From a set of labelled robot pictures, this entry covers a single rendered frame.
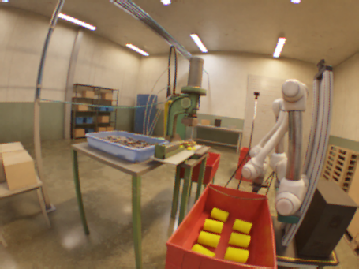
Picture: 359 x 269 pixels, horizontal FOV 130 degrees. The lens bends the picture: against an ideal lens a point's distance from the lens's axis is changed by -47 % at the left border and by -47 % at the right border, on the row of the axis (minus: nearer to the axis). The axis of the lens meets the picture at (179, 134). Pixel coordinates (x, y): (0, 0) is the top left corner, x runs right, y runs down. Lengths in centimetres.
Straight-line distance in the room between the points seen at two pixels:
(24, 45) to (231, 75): 773
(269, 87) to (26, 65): 865
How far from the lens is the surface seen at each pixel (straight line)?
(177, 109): 133
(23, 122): 575
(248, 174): 100
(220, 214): 106
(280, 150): 170
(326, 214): 135
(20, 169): 160
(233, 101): 669
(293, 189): 92
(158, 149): 91
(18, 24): 612
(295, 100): 88
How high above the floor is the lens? 128
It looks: 8 degrees down
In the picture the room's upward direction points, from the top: 6 degrees clockwise
